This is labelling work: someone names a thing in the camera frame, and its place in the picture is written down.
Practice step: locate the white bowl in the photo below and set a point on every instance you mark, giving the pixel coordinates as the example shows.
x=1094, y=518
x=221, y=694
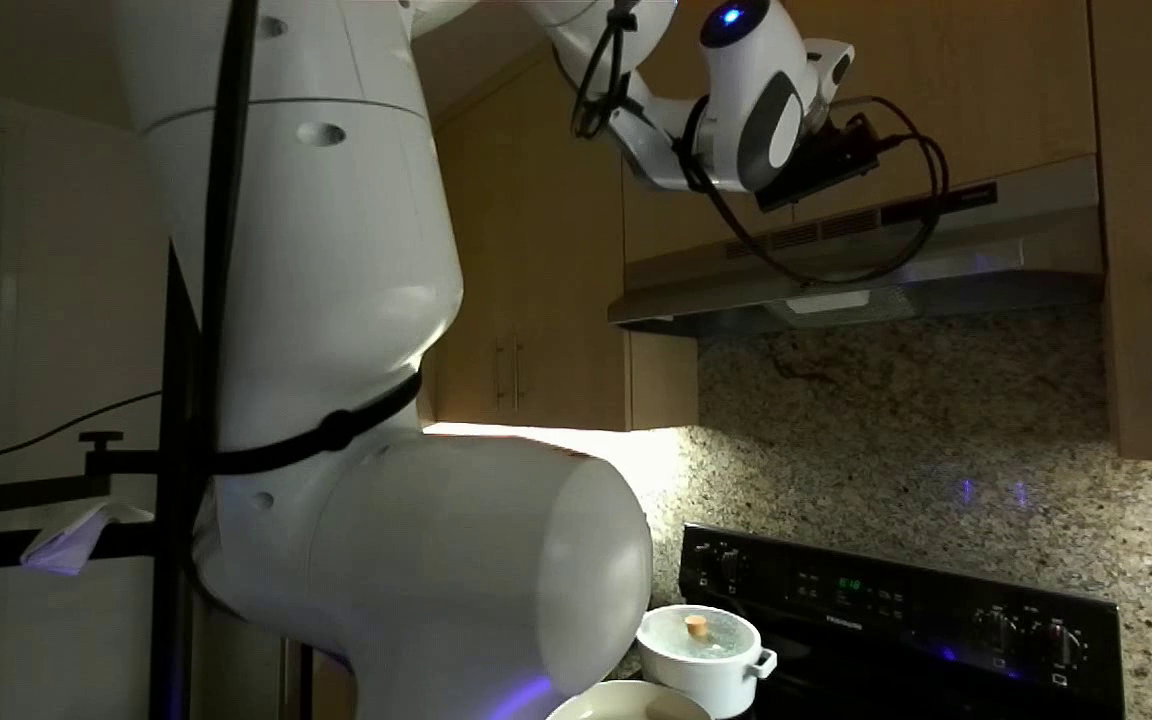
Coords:
x=630, y=702

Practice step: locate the black electric stove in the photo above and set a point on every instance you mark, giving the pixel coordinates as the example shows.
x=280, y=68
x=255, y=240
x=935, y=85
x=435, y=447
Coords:
x=897, y=625

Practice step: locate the wooden spoon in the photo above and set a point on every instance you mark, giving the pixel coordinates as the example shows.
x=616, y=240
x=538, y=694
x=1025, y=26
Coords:
x=699, y=625

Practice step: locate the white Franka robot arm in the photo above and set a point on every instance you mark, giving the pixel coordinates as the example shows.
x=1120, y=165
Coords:
x=338, y=264

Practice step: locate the white paper tag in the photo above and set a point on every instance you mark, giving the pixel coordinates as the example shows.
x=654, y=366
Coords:
x=69, y=543

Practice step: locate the tall wooden wall cabinet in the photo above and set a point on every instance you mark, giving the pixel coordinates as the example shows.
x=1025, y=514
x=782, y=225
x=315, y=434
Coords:
x=1131, y=132

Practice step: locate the stainless steel range hood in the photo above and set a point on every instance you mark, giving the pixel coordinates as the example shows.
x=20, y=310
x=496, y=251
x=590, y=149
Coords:
x=1003, y=254

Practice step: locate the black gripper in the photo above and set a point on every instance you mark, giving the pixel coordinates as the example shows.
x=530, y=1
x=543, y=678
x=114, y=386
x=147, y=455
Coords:
x=803, y=173

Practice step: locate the black camera stand pole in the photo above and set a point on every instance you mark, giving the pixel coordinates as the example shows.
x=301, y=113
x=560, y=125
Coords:
x=179, y=560

